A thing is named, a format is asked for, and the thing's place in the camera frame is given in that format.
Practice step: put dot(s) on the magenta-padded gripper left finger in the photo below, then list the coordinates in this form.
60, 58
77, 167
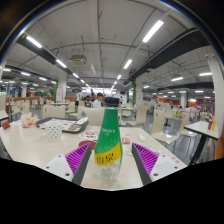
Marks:
77, 160

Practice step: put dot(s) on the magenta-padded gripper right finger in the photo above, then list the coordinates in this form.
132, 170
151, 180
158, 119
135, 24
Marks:
146, 160

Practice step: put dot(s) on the green-labelled clear drink bottle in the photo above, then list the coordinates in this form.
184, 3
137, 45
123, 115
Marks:
108, 146

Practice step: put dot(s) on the crumpled clear plastic wrapper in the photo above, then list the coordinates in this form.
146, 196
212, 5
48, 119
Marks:
142, 137

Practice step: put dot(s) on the small red sauce packet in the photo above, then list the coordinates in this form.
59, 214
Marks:
126, 140

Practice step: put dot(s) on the red printed table sticker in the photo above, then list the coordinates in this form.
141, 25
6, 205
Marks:
175, 159

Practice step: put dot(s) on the white folded napkin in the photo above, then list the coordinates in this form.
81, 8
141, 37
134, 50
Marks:
81, 120

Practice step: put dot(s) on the white black-dotted mug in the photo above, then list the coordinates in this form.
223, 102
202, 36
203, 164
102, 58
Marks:
53, 128

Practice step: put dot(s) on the person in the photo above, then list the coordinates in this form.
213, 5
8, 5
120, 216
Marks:
93, 95
78, 97
97, 101
87, 102

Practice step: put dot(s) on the white black-legged side table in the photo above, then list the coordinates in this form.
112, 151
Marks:
200, 128

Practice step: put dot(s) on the crumpled orange-white food wrapper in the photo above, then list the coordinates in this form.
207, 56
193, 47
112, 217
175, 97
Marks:
28, 120

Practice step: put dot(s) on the small red cup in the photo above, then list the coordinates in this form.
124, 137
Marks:
210, 125

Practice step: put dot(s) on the orange upholstered bench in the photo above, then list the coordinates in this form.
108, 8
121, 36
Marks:
220, 146

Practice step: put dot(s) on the small yellow bottle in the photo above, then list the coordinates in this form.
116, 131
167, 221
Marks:
213, 125

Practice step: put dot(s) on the small red table sign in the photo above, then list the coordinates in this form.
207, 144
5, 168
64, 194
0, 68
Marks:
5, 125

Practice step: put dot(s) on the ceiling air conditioning unit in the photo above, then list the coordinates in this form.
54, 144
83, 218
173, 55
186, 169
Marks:
78, 60

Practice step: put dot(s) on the group of ceiling strip lights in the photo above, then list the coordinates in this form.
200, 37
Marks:
153, 30

